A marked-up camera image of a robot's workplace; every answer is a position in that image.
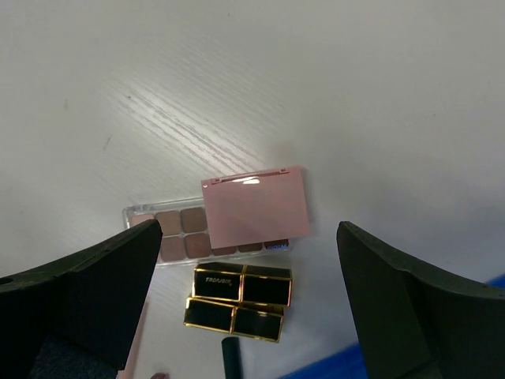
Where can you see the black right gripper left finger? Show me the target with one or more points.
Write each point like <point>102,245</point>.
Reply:
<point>76,317</point>

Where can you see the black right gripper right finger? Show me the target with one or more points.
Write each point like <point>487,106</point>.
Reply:
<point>415,320</point>

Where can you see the pink concealer stick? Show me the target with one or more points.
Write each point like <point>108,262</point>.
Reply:
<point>130,366</point>

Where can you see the clear eyeshadow palette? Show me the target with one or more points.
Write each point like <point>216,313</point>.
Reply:
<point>186,234</point>

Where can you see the dark green eyeliner pencil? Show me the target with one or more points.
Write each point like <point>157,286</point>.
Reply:
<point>232,362</point>

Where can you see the pink compact case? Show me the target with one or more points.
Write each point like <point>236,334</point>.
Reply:
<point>254,207</point>

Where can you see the black gold lipstick upper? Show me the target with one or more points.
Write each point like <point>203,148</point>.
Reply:
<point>247,284</point>

